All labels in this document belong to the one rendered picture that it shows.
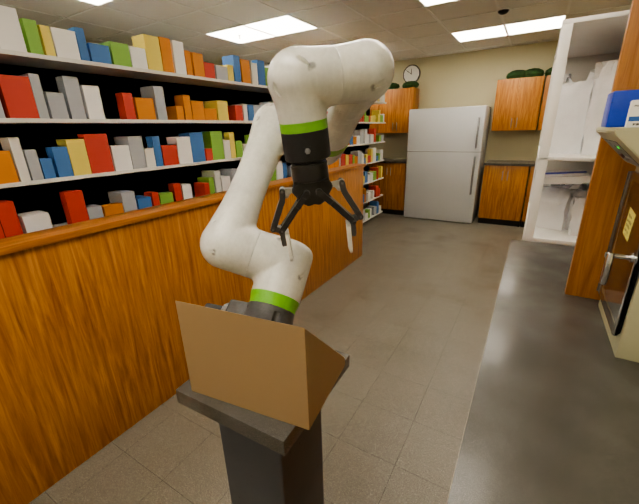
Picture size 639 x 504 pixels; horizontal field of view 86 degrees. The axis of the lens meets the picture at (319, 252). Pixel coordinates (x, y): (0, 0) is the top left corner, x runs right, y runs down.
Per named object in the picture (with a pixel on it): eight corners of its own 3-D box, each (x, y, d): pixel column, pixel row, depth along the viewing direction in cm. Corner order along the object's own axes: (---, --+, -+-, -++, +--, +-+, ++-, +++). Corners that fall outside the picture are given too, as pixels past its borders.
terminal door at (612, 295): (600, 292, 114) (634, 169, 101) (616, 339, 90) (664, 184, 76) (597, 292, 114) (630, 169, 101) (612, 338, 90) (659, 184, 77)
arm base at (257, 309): (188, 310, 87) (197, 288, 89) (221, 326, 99) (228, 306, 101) (277, 330, 76) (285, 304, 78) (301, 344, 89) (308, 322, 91)
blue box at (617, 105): (645, 126, 96) (654, 90, 93) (655, 126, 88) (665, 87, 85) (600, 127, 101) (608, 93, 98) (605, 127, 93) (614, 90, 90)
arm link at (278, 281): (236, 302, 92) (259, 239, 99) (291, 319, 94) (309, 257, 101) (238, 293, 80) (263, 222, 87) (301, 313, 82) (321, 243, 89)
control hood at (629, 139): (637, 162, 101) (647, 126, 97) (671, 175, 75) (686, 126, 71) (588, 161, 106) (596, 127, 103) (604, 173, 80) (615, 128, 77)
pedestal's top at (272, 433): (177, 402, 85) (174, 389, 84) (259, 336, 111) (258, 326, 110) (284, 456, 70) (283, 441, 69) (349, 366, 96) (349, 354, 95)
